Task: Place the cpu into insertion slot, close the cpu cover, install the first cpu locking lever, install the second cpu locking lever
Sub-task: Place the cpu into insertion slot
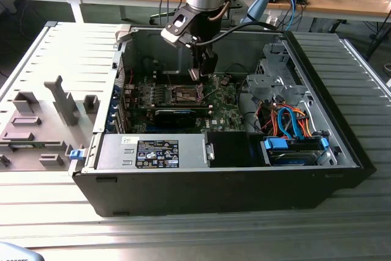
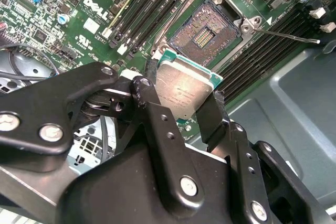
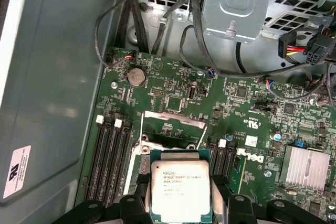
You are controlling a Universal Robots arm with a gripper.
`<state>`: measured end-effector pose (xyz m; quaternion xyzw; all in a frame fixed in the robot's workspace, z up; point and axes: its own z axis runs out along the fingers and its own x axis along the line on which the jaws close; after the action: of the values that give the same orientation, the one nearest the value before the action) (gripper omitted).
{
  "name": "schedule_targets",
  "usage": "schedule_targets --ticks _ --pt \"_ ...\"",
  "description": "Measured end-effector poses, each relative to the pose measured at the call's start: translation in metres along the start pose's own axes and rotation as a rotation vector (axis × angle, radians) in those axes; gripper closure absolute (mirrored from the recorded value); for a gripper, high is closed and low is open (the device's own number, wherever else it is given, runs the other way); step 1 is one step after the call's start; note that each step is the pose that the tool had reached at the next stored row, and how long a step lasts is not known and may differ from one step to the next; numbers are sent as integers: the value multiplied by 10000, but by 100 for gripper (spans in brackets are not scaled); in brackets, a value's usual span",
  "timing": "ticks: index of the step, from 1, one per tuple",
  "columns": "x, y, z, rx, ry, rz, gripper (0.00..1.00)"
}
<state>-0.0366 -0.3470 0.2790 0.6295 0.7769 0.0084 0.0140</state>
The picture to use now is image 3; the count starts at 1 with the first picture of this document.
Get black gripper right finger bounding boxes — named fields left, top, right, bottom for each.
left=211, top=174, right=327, bottom=224

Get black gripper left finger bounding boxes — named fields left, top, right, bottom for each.
left=51, top=174, right=153, bottom=224

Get silver CPU green edge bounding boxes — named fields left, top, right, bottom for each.
left=148, top=149, right=213, bottom=223

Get RAM slot black clips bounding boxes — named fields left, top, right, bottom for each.
left=110, top=125, right=134, bottom=208
left=92, top=121, right=115, bottom=206
left=227, top=141, right=237, bottom=183
left=207, top=136, right=218, bottom=177

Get RAM slot white clips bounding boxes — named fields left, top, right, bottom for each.
left=83, top=115, right=106, bottom=204
left=217, top=138, right=228, bottom=180
left=101, top=118, right=123, bottom=208

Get RAM stick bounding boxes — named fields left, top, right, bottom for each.
left=233, top=154, right=249, bottom=196

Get silver chipset heatsink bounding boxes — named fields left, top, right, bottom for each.
left=278, top=144, right=332, bottom=193

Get green motherboard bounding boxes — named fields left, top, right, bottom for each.
left=75, top=48, right=336, bottom=224

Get white case label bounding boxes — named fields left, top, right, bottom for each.
left=2, top=144, right=32, bottom=200

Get silver coin cell battery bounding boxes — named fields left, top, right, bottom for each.
left=127, top=66, right=147, bottom=88

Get black PC case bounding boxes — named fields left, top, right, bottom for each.
left=0, top=0, right=336, bottom=224

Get black SATA power connector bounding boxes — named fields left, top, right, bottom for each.
left=278, top=31, right=298, bottom=64

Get thin black cable loop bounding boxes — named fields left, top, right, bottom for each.
left=93, top=0, right=139, bottom=68

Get grey black cable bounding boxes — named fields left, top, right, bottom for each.
left=150, top=0, right=194, bottom=55

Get black sleeved cable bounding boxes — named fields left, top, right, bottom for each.
left=115, top=0, right=150, bottom=54

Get thick black cable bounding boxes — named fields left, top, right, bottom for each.
left=190, top=0, right=336, bottom=79

